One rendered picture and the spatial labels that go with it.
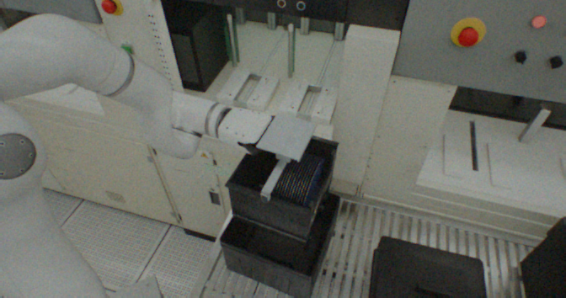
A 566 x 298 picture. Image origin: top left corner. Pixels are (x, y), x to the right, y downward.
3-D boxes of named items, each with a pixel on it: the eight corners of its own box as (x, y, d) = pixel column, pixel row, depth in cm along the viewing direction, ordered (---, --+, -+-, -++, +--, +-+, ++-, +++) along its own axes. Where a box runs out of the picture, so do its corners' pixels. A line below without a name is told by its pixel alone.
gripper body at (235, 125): (233, 120, 91) (274, 132, 88) (213, 146, 85) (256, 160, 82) (231, 97, 86) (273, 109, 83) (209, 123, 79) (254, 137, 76)
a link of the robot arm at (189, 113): (199, 135, 81) (212, 98, 82) (151, 120, 85) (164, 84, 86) (214, 142, 89) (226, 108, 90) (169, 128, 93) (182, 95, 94)
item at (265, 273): (262, 199, 129) (259, 168, 117) (336, 226, 122) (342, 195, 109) (224, 268, 111) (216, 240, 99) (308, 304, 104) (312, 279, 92)
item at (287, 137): (269, 171, 113) (266, 91, 90) (330, 192, 108) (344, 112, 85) (232, 235, 97) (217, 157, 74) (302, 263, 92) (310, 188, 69)
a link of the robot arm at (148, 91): (104, 139, 60) (200, 165, 88) (137, 51, 62) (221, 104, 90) (66, 126, 63) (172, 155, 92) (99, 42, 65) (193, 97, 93)
